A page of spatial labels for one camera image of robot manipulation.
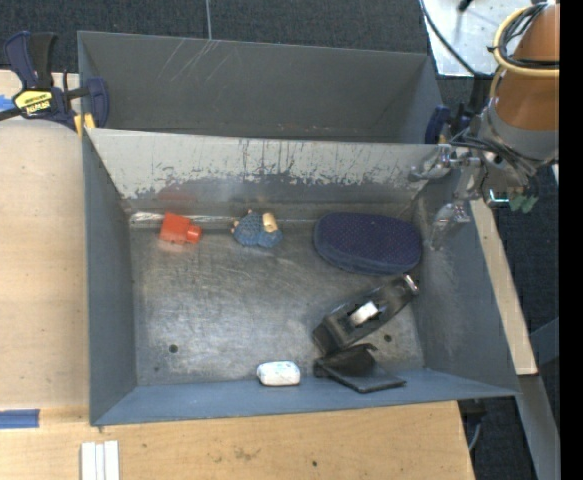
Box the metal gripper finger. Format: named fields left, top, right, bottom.
left=408, top=143, right=458, bottom=182
left=429, top=201, right=473, bottom=252

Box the dark blue oval case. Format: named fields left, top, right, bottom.
left=312, top=211, right=424, bottom=277

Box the blue knitted toy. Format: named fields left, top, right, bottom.
left=231, top=209, right=284, bottom=250

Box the grey metal bin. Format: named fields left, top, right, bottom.
left=76, top=30, right=525, bottom=427

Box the white speckled soap bar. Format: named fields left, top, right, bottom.
left=255, top=359, right=302, bottom=388

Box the red toy block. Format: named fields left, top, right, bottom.
left=159, top=211, right=204, bottom=246

